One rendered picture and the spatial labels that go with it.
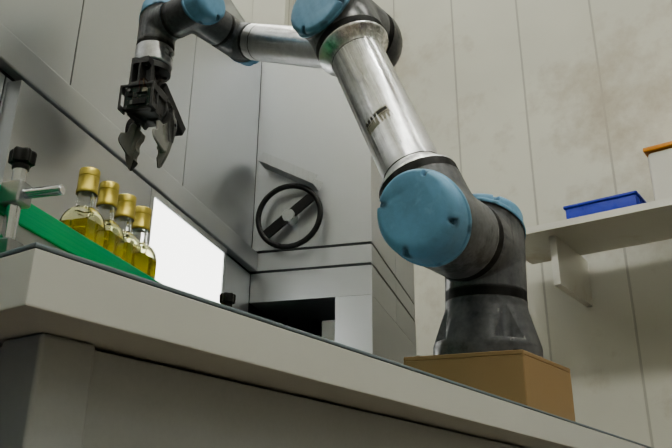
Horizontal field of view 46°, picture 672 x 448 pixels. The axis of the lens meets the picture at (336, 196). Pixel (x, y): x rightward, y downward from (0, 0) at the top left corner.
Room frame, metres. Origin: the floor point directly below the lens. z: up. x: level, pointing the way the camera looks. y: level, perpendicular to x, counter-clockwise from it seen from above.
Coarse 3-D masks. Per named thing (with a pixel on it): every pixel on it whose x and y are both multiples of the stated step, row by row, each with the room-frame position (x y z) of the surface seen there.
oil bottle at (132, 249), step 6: (126, 234) 1.28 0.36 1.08; (132, 234) 1.29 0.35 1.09; (126, 240) 1.27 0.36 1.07; (132, 240) 1.29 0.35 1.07; (138, 240) 1.31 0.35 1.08; (126, 246) 1.27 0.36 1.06; (132, 246) 1.29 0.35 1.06; (138, 246) 1.31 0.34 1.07; (126, 252) 1.27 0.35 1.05; (132, 252) 1.29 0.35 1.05; (138, 252) 1.31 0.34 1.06; (126, 258) 1.27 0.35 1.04; (132, 258) 1.29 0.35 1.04; (138, 258) 1.31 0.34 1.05; (132, 264) 1.29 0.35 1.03; (138, 264) 1.31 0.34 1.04
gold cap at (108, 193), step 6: (102, 186) 1.23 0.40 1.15; (108, 186) 1.23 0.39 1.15; (114, 186) 1.24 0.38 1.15; (102, 192) 1.23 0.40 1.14; (108, 192) 1.23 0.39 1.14; (114, 192) 1.24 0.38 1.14; (102, 198) 1.23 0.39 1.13; (108, 198) 1.23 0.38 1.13; (114, 198) 1.24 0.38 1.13; (96, 204) 1.24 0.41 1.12; (108, 204) 1.23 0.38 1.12; (114, 204) 1.24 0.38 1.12
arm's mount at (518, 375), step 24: (408, 360) 1.07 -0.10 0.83; (432, 360) 1.05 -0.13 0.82; (456, 360) 1.03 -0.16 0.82; (480, 360) 1.01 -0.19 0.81; (504, 360) 0.99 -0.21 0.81; (528, 360) 0.99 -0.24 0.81; (480, 384) 1.01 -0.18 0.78; (504, 384) 0.99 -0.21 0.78; (528, 384) 0.98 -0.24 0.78; (552, 384) 1.05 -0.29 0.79; (552, 408) 1.05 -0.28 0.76
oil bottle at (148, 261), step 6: (144, 246) 1.33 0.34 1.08; (144, 252) 1.33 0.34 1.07; (150, 252) 1.35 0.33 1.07; (144, 258) 1.33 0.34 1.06; (150, 258) 1.35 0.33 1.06; (144, 264) 1.33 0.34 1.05; (150, 264) 1.35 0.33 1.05; (144, 270) 1.33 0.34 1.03; (150, 270) 1.35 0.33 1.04; (150, 276) 1.36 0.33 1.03
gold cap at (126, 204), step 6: (120, 198) 1.29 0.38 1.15; (126, 198) 1.29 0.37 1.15; (132, 198) 1.29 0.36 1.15; (120, 204) 1.29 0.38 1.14; (126, 204) 1.29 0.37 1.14; (132, 204) 1.29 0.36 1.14; (120, 210) 1.29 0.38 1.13; (126, 210) 1.29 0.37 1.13; (132, 210) 1.29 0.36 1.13; (114, 216) 1.29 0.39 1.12; (126, 216) 1.29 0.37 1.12; (132, 216) 1.30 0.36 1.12
